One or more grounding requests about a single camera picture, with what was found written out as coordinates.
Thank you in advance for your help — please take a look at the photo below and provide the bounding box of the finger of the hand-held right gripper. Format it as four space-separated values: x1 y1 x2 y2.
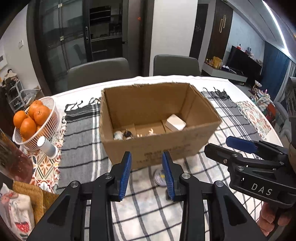
204 143 285 169
226 136 288 156

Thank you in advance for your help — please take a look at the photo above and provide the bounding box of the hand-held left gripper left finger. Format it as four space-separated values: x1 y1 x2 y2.
26 151 133 241

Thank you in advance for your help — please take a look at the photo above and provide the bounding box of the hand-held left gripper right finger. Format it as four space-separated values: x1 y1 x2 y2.
162 151 269 241

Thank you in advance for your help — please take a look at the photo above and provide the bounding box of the white rectangular box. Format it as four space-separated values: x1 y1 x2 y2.
165 114 187 131

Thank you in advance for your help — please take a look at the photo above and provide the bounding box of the brown cardboard box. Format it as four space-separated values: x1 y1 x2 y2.
99 82 222 171

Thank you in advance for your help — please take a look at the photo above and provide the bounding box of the person's right hand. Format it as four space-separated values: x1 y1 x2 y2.
258 202 293 237

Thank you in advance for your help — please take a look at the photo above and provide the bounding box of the floral patterned table cover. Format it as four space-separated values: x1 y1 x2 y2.
23 75 285 195

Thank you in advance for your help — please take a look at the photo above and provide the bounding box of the colourful patterned cloth bag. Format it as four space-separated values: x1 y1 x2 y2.
252 91 278 121

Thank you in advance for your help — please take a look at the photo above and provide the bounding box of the grey white checked tablecloth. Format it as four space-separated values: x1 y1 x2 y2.
55 87 262 241

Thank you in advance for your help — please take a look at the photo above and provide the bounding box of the white television cabinet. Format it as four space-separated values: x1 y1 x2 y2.
201 62 248 82

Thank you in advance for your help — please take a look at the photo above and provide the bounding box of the black television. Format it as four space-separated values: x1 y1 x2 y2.
225 46 263 75

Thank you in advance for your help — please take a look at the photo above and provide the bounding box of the blue curtain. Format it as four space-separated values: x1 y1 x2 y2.
261 42 296 102

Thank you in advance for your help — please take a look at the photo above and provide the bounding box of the small white cylinder device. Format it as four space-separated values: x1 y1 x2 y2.
37 136 58 159

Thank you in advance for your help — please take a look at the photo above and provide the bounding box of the woven yellow tissue box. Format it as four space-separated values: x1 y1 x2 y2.
13 181 59 224

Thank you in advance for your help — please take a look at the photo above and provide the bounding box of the grey dining chair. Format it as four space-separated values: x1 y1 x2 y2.
67 58 131 91
153 55 201 76

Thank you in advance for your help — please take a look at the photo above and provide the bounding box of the orange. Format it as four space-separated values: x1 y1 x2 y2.
28 100 44 112
13 110 28 128
34 105 51 126
20 118 37 140

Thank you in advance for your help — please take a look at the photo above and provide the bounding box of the glass vase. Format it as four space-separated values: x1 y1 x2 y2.
0 130 34 183

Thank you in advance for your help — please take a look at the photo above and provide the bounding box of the dark slatted wooden panel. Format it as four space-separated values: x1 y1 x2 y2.
209 0 233 61

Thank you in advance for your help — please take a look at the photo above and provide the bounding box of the printed fabric tissue cover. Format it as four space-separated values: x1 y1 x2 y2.
0 183 35 240

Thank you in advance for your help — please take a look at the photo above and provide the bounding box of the dark wooden door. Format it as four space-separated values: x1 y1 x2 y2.
190 3 208 57

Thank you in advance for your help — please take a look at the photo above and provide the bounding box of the ceiling light strip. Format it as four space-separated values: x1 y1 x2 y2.
262 0 290 50

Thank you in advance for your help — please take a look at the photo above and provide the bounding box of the white shelf rack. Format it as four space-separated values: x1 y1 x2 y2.
5 79 33 109

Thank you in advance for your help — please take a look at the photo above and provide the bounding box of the dark glass sliding door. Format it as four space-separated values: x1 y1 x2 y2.
26 0 148 95

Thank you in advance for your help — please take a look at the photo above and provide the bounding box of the white wire fruit basket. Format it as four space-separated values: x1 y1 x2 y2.
12 97 60 152

